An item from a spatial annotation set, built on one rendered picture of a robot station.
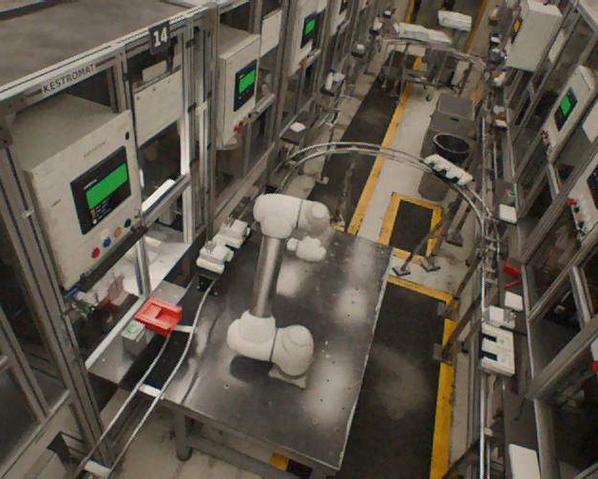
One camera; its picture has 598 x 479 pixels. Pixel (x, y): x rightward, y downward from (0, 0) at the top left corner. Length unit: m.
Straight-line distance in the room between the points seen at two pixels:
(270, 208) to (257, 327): 0.53
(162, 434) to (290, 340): 1.12
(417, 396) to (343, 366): 0.97
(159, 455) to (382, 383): 1.43
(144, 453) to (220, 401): 0.78
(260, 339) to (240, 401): 0.30
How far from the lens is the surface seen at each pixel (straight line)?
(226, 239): 2.46
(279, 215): 1.82
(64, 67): 1.37
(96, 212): 1.53
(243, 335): 2.00
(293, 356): 1.99
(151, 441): 2.78
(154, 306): 2.06
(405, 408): 3.06
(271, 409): 2.09
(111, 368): 1.95
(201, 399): 2.10
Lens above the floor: 2.54
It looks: 41 degrees down
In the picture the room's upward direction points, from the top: 11 degrees clockwise
